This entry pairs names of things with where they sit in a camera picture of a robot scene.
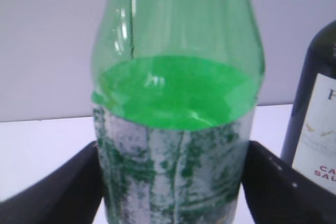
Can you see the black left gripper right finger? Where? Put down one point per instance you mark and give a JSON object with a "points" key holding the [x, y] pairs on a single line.
{"points": [[275, 193]]}

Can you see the green sprite bottle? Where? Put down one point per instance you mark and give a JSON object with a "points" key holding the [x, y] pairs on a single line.
{"points": [[175, 85]]}

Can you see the dark red wine bottle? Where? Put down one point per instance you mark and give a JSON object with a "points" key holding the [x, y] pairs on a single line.
{"points": [[309, 145]]}

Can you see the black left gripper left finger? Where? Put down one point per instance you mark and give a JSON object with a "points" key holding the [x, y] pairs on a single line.
{"points": [[70, 194]]}

